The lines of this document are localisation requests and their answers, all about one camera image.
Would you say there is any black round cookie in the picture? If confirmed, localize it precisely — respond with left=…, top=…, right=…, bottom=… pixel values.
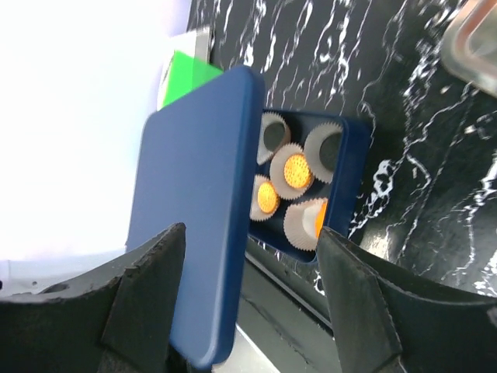
left=319, top=133, right=342, bottom=172
left=263, top=121, right=286, bottom=152

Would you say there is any black marble mat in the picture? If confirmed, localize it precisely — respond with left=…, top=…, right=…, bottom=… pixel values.
left=188, top=1, right=496, bottom=296

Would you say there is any metal baking tray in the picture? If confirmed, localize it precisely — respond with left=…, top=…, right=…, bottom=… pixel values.
left=441, top=0, right=496, bottom=97

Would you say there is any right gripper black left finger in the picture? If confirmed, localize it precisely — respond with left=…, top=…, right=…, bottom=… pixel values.
left=1, top=223, right=186, bottom=372

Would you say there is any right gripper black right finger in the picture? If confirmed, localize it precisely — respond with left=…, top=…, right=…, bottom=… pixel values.
left=317, top=227, right=496, bottom=372

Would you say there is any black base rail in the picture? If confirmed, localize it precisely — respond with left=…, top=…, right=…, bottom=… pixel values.
left=238, top=239, right=342, bottom=372

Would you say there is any white paper cup top-left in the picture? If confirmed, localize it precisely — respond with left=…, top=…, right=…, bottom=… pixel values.
left=256, top=112, right=291, bottom=165

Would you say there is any blue tin lid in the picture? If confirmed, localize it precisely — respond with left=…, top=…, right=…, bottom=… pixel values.
left=127, top=65, right=265, bottom=369

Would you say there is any white paper cup centre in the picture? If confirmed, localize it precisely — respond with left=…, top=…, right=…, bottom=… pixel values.
left=269, top=143, right=315, bottom=200

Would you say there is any white paper cup bottom-left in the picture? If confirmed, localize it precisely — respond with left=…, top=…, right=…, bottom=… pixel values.
left=249, top=174, right=280, bottom=221

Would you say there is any green folder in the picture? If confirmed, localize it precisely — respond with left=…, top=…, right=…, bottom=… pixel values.
left=156, top=51, right=223, bottom=110

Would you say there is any orange flower cookie small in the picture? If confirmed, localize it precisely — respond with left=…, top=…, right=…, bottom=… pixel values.
left=315, top=201, right=328, bottom=237

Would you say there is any orange round cookie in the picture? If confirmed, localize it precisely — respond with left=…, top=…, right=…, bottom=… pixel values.
left=257, top=181, right=280, bottom=214
left=283, top=153, right=313, bottom=189

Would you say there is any white paper cup top-right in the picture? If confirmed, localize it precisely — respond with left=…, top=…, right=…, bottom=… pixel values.
left=304, top=121, right=342, bottom=184

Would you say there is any white paper cup bottom-right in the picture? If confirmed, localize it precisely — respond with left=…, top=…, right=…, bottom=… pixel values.
left=283, top=198, right=328, bottom=252

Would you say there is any blue cookie tin box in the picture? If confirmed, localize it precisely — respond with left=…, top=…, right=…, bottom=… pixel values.
left=248, top=109, right=371, bottom=263

